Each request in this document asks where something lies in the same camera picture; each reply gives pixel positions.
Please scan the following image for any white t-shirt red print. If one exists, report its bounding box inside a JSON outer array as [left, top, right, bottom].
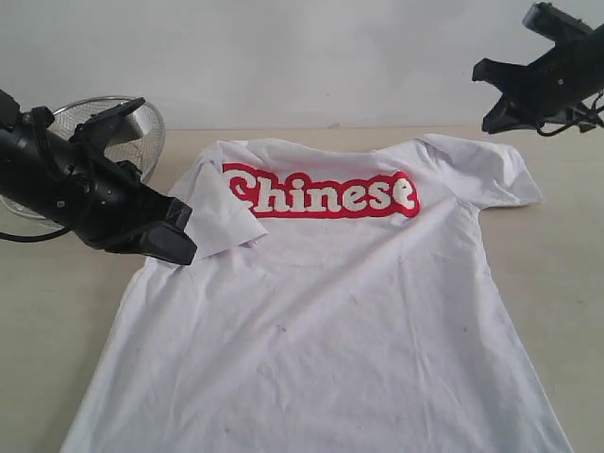
[[61, 134, 571, 452]]

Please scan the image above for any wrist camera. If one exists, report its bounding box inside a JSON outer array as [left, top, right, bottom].
[[70, 97, 152, 150], [522, 2, 593, 42]]

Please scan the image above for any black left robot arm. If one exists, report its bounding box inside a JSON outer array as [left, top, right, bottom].
[[1, 92, 197, 265]]

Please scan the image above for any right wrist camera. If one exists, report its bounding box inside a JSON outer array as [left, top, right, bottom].
[[522, 2, 593, 42]]

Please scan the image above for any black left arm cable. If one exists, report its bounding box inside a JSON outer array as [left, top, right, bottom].
[[0, 226, 72, 244]]

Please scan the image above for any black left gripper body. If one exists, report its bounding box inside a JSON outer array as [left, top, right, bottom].
[[51, 156, 173, 250]]

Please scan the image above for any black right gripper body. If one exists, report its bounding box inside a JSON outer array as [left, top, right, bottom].
[[518, 27, 603, 123]]

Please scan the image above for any metal mesh basket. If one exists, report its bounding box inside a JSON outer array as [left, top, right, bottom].
[[1, 92, 172, 245]]

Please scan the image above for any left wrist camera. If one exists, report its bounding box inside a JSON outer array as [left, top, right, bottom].
[[70, 97, 152, 150]]

